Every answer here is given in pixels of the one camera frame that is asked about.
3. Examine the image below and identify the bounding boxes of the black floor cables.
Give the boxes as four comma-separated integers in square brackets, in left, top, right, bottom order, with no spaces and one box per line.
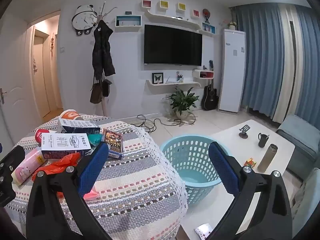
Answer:
[130,114,198,133]

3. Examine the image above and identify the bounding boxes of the light blue laundry basket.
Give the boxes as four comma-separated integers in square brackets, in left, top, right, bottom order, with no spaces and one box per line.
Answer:
[159,135,240,204]

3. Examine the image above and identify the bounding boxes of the blue grey armchair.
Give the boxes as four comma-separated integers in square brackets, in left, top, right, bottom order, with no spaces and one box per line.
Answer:
[275,115,320,178]

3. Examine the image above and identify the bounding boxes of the orange paper cup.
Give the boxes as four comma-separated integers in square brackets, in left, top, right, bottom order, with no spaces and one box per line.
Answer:
[59,109,84,125]

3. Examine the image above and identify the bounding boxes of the white wavy wall shelf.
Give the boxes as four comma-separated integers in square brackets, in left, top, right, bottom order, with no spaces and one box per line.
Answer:
[147,9,202,31]

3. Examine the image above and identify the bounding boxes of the white and blue carton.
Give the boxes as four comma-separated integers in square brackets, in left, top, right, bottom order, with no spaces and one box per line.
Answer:
[57,119,100,135]

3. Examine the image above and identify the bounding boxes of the cream hallway door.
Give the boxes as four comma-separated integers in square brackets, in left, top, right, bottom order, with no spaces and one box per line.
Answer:
[32,29,50,118]

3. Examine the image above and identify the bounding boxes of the brown hanging bag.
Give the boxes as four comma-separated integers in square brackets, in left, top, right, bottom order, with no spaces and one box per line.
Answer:
[90,79,103,104]

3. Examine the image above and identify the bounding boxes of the white box shelf blue lining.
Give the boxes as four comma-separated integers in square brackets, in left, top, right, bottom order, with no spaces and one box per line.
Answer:
[115,15,142,28]

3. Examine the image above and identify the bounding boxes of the green potted plant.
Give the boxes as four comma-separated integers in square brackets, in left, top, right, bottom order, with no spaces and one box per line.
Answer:
[165,87,200,119]

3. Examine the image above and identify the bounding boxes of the red plastic bag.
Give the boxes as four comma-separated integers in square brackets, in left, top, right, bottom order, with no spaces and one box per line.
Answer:
[31,152,99,200]

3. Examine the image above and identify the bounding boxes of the black acoustic guitar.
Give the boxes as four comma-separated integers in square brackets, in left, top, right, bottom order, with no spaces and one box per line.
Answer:
[201,79,219,111]

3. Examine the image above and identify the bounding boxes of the white medicine box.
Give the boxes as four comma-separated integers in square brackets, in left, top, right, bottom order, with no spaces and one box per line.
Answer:
[41,132,92,160]

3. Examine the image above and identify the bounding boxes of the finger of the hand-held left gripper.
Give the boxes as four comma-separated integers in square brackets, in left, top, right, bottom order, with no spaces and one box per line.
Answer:
[0,145,26,207]

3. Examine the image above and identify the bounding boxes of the white and red box shelf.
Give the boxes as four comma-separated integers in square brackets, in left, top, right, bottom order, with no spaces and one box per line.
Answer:
[192,69,215,80]

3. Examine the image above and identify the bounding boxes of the white coat rack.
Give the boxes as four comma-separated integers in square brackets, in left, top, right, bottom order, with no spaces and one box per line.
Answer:
[89,1,118,117]

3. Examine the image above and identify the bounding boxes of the black coat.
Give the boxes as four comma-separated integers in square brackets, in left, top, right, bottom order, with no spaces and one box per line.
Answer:
[92,20,116,80]

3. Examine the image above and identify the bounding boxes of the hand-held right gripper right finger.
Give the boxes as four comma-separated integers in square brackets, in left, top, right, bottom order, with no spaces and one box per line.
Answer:
[205,141,293,240]

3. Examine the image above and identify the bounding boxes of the red and white can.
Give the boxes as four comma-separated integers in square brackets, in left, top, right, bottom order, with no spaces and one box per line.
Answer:
[35,129,58,145]

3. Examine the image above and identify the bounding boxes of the pink white bottle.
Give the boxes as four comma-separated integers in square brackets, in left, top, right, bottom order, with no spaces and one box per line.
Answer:
[11,147,48,186]

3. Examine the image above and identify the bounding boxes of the white curved wall shelf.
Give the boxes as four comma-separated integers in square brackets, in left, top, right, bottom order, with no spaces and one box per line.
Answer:
[146,80,202,87]

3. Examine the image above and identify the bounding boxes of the black mug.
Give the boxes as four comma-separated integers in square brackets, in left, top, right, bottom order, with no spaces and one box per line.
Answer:
[258,132,270,148]

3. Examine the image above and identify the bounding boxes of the black hanging bag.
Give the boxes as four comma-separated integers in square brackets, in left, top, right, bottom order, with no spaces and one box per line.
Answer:
[102,79,112,97]

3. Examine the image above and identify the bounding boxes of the small printed card packet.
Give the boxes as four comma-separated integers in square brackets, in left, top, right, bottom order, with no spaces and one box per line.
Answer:
[194,224,213,239]

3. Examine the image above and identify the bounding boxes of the white standing air conditioner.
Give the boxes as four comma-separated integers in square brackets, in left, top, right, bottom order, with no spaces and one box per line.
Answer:
[218,29,247,113]

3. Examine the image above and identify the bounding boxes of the white room door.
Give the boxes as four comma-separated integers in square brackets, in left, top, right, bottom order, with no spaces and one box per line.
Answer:
[0,25,33,145]

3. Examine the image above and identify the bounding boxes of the colourful snack packet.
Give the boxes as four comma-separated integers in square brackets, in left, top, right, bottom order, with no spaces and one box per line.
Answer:
[101,129,124,159]

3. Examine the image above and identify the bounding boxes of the panda wall clock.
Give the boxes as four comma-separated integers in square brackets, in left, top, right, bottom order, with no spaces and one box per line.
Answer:
[72,4,98,37]

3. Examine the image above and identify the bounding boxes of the striped woven blanket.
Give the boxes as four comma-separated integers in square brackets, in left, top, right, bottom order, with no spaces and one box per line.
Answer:
[5,114,189,240]

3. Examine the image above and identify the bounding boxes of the teal plastic packet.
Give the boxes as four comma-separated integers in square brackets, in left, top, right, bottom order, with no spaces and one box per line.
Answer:
[87,133,105,147]

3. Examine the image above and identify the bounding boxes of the pale grey chair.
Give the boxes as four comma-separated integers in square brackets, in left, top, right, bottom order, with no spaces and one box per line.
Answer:
[291,167,320,235]

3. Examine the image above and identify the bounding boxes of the small blue cube shelf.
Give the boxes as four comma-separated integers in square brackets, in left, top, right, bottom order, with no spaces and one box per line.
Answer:
[201,22,216,34]

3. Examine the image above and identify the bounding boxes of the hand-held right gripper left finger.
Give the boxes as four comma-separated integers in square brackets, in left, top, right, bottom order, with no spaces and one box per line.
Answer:
[26,142,118,240]

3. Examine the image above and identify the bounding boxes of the metal phone stand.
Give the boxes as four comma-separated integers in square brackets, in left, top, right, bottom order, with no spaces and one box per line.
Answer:
[239,125,252,139]

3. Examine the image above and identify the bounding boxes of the brown thermos bottle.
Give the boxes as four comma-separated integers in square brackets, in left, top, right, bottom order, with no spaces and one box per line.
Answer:
[257,144,278,173]

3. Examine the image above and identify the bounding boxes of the colourful puzzle cube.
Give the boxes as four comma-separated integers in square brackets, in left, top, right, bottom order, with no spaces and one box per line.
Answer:
[244,157,258,169]

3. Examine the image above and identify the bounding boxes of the black wall television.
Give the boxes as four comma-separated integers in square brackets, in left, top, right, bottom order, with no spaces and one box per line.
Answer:
[144,24,203,67]

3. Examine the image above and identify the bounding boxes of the cream curtain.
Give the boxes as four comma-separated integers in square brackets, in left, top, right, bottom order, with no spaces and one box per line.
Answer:
[271,4,304,124]

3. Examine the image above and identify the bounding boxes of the white coffee table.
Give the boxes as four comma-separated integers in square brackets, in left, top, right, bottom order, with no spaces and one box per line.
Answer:
[180,119,297,240]

